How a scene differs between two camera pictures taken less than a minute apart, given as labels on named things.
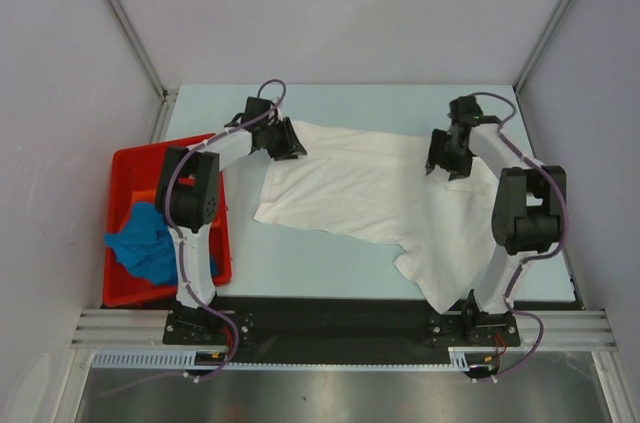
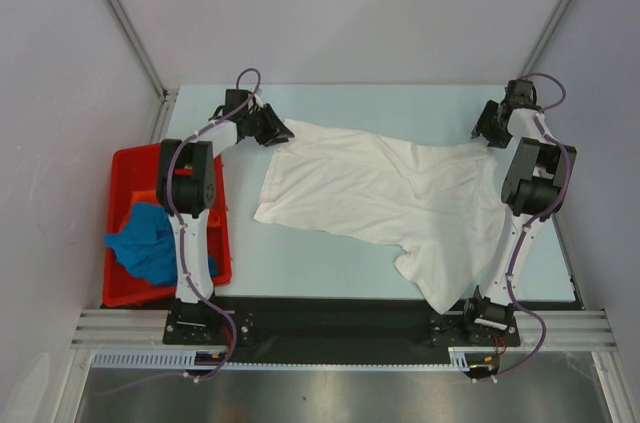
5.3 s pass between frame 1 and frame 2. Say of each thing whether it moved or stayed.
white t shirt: stayed
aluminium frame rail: stayed
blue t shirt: stayed
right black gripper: moved
